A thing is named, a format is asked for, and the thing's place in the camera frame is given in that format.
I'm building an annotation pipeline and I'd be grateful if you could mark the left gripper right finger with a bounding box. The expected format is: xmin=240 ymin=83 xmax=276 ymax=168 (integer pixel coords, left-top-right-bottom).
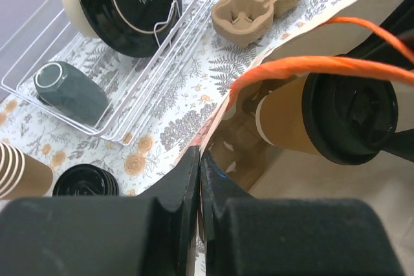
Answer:
xmin=199 ymin=153 xmax=404 ymax=275

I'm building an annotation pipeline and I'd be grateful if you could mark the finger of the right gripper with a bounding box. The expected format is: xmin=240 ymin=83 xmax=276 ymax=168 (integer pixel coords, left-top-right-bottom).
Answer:
xmin=349 ymin=0 xmax=413 ymax=70
xmin=382 ymin=129 xmax=414 ymax=162

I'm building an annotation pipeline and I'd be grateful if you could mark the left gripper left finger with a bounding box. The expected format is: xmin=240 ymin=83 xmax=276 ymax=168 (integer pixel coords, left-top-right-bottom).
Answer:
xmin=1 ymin=146 xmax=200 ymax=275

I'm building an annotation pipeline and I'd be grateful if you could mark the black coffee lid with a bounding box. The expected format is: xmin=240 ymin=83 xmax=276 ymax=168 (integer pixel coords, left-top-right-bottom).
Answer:
xmin=298 ymin=57 xmax=398 ymax=165

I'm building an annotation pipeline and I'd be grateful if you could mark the black cup lids stack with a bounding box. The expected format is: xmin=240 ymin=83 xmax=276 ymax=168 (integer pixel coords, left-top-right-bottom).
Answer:
xmin=52 ymin=164 xmax=120 ymax=196

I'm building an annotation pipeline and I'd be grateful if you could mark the brown paper cup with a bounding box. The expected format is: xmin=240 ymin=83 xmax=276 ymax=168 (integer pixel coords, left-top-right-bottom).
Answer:
xmin=256 ymin=78 xmax=320 ymax=155

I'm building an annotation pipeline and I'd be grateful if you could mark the stack of paper cups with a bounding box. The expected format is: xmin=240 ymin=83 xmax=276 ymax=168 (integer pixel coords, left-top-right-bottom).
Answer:
xmin=1 ymin=142 xmax=54 ymax=200

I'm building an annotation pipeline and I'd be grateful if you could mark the single cardboard cup carrier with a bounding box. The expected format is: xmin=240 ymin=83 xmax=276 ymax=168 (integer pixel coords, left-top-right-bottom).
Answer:
xmin=210 ymin=80 xmax=284 ymax=191

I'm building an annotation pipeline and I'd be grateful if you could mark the floral table mat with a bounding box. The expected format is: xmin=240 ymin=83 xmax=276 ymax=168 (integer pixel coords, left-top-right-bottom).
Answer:
xmin=1 ymin=0 xmax=350 ymax=195

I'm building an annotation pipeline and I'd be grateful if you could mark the teal ceramic cup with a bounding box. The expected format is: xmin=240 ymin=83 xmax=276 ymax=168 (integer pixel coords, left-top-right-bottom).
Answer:
xmin=33 ymin=61 xmax=109 ymax=125

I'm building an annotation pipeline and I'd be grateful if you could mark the black round plate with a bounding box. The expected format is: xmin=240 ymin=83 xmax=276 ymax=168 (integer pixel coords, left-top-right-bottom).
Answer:
xmin=80 ymin=0 xmax=182 ymax=58

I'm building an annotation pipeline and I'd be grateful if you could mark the cream plate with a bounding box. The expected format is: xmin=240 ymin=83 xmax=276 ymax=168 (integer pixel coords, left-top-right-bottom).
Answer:
xmin=62 ymin=0 xmax=98 ymax=38

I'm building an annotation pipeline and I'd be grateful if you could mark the clear wire dish rack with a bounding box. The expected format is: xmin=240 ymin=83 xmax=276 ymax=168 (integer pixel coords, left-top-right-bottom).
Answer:
xmin=1 ymin=0 xmax=216 ymax=145

